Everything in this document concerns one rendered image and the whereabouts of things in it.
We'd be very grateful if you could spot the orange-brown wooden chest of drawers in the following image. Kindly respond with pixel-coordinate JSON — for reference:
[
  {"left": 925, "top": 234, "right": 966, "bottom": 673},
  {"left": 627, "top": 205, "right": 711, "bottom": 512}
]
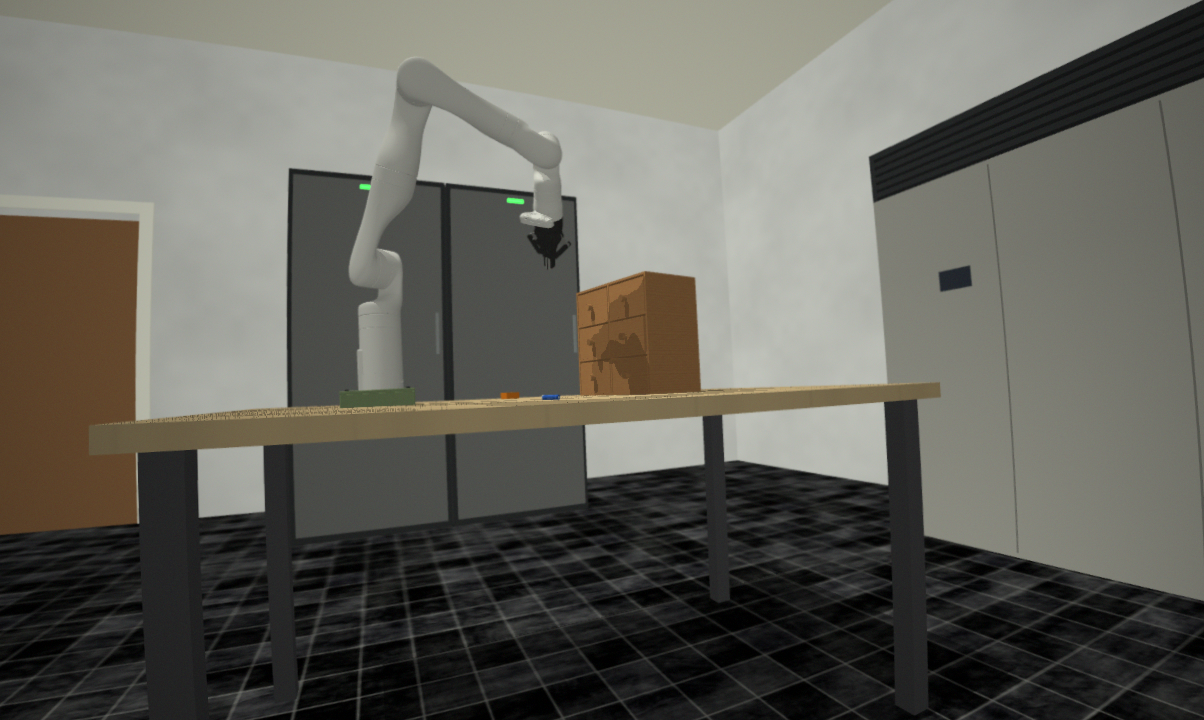
[{"left": 576, "top": 271, "right": 701, "bottom": 396}]

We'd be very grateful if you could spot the brown wooden drawer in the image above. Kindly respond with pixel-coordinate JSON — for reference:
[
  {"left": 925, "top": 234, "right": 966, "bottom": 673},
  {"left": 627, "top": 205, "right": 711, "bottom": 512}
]
[
  {"left": 578, "top": 287, "right": 608, "bottom": 326},
  {"left": 579, "top": 324, "right": 610, "bottom": 360},
  {"left": 609, "top": 315, "right": 647, "bottom": 356},
  {"left": 582, "top": 360, "right": 610, "bottom": 394},
  {"left": 612, "top": 356, "right": 649, "bottom": 393},
  {"left": 609, "top": 276, "right": 645, "bottom": 319}
]

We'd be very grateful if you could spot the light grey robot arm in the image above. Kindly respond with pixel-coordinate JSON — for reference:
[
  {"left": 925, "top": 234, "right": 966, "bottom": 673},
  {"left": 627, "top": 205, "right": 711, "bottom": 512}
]
[{"left": 349, "top": 57, "right": 563, "bottom": 390}]

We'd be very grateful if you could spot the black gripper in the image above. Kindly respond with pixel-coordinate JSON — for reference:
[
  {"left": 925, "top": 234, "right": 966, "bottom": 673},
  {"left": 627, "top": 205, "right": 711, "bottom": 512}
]
[{"left": 527, "top": 217, "right": 571, "bottom": 270}]

